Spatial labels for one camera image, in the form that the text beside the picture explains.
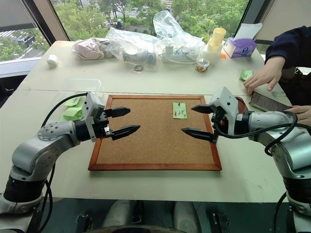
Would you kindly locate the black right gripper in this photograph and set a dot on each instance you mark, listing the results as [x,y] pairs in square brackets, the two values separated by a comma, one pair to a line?
[219,120]

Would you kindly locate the person's right hand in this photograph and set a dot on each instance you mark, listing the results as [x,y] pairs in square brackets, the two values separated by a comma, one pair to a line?
[264,75]

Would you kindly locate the plastic bag with grey part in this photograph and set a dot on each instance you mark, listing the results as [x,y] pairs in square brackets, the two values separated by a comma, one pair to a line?
[136,52]

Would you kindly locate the dark navy right sleeve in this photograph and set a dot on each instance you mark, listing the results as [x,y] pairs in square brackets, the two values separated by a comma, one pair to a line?
[291,46]

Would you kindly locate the purple tissue box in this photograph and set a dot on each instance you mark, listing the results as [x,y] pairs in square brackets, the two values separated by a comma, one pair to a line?
[239,47]

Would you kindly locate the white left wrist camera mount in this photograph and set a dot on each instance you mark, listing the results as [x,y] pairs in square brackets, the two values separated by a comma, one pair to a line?
[89,106]

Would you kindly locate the black metal bracket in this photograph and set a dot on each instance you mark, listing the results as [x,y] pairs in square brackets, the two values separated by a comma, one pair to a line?
[219,219]
[83,221]

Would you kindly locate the white power strip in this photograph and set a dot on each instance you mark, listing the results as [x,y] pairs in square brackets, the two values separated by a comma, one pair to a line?
[177,54]

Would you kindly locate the dark clothed person torso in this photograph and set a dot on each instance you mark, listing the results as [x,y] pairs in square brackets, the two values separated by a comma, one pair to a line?
[297,85]

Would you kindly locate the large clear plastic bag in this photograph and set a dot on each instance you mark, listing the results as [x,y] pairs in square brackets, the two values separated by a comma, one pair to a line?
[170,26]

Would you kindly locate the clear plastic container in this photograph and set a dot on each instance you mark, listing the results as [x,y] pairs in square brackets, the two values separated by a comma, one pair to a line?
[77,87]

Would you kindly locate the stacked cream plastic cups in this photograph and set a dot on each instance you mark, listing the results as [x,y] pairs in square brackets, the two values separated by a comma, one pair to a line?
[215,46]

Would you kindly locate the black smartphone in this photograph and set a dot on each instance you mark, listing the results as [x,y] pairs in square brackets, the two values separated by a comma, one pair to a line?
[267,102]

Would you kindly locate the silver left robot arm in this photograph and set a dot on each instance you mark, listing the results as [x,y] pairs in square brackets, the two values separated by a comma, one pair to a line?
[36,150]

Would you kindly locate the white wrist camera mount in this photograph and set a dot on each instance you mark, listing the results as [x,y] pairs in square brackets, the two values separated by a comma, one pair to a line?
[224,99]
[89,106]

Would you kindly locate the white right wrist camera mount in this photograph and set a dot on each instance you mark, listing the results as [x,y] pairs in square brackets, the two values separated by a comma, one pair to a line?
[224,99]

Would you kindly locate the white tape roll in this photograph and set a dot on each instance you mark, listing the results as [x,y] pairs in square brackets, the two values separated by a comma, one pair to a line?
[52,60]

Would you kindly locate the grey rounded robot leg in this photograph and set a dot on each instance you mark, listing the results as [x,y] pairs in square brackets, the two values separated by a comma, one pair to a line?
[117,213]
[185,216]

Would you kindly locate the wood-framed cork board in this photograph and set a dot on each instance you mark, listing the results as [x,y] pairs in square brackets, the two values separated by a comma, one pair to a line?
[150,145]

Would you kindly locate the plastic bag with pink cloth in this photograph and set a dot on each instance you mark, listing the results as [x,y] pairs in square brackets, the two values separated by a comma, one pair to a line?
[88,49]

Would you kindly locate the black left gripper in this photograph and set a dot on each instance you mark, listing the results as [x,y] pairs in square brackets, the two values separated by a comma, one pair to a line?
[100,126]

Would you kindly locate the green paper note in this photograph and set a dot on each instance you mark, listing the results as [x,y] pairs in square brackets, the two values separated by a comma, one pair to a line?
[180,116]

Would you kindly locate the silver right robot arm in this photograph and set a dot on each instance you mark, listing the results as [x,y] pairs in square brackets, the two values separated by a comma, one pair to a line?
[289,148]

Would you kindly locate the green sticky note pad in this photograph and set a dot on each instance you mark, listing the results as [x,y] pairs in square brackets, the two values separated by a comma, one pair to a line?
[245,74]

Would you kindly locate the person's left hand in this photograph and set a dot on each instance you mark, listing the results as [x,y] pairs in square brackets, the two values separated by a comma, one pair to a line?
[302,114]

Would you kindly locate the brown round dish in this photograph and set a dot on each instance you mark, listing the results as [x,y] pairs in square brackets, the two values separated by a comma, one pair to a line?
[243,104]

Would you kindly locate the small jar of pins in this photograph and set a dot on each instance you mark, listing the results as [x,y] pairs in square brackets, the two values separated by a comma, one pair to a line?
[202,65]

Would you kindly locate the dark window frame bar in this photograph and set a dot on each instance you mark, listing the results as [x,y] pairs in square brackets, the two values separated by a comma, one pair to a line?
[245,17]
[48,19]

